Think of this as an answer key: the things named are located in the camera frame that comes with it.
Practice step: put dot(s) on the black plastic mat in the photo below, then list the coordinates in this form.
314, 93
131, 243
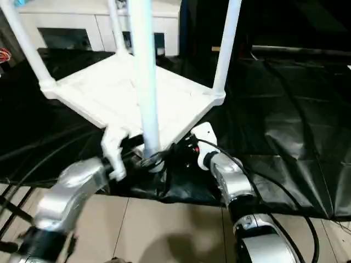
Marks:
285, 137

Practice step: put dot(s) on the long black bar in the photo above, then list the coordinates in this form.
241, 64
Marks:
301, 51

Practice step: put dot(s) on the black folding table frame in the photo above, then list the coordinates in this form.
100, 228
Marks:
11, 219

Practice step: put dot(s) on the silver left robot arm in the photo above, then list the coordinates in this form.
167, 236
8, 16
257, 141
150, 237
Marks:
71, 192

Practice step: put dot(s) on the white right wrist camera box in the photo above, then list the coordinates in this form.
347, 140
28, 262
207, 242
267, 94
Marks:
204, 139

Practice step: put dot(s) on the white plastic table leg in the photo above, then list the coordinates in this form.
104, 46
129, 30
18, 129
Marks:
27, 49
117, 27
145, 71
226, 49

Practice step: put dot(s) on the white plastic table top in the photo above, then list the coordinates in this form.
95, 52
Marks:
109, 93

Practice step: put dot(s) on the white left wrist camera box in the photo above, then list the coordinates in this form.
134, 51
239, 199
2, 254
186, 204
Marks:
114, 150

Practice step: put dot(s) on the white sideboard with glass doors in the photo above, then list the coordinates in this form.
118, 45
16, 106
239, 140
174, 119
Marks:
71, 24

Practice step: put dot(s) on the small beige label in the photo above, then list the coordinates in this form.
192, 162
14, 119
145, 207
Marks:
215, 49

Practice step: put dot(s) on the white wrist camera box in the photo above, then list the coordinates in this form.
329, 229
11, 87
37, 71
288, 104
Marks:
114, 150
204, 139

